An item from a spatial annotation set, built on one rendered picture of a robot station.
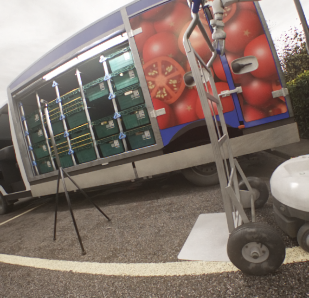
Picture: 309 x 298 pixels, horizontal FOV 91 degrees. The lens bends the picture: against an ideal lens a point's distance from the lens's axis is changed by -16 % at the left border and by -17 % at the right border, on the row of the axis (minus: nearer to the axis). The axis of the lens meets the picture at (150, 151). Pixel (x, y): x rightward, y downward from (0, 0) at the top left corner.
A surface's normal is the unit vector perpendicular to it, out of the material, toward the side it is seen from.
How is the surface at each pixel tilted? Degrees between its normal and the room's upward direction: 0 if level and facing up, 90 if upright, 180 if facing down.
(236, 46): 90
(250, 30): 90
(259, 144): 90
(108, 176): 90
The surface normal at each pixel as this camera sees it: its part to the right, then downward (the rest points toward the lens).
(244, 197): -0.47, 0.18
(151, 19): -0.28, 0.13
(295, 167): -0.51, -0.10
